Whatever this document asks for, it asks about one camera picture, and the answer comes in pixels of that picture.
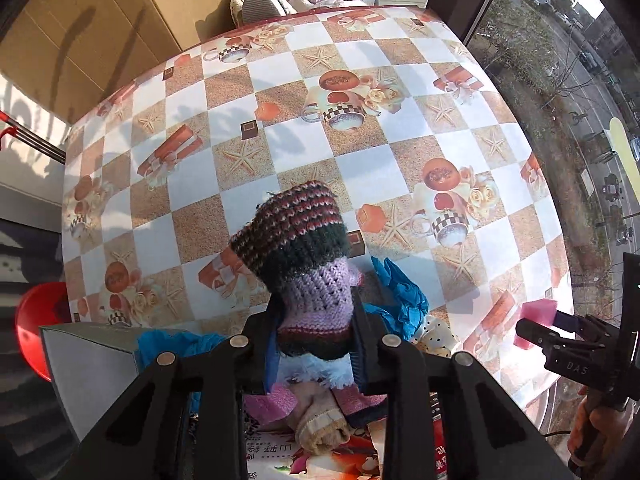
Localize striped knitted sock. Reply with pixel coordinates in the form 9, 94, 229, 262
230, 180, 360, 361

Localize person's right hand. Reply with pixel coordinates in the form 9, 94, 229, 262
567, 386, 634, 462

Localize red patterned tissue box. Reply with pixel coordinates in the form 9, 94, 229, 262
430, 393, 448, 480

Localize grey-green cardboard box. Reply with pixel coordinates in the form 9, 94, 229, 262
40, 323, 149, 441

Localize blue cloth near box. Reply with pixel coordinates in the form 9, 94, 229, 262
135, 327, 229, 413

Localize white polka dot cloth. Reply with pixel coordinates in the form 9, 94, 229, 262
411, 314, 458, 358

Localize floral tissue pack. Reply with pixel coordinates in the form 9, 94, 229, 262
244, 399, 386, 479

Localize maroon striped sock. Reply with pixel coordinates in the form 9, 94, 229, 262
331, 384, 387, 429

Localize blue cloth on right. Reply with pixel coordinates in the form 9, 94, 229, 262
362, 256, 430, 341

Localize light blue fluffy plush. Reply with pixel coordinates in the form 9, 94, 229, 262
277, 353, 355, 389

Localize beige rolled sock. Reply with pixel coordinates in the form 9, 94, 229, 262
285, 382, 352, 455

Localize red plastic stool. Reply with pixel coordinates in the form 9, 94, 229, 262
15, 282, 72, 382

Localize checkered patterned tablecloth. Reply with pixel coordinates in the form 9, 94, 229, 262
63, 6, 573, 406

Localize brown cardboard box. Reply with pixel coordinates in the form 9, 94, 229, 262
1, 0, 233, 122

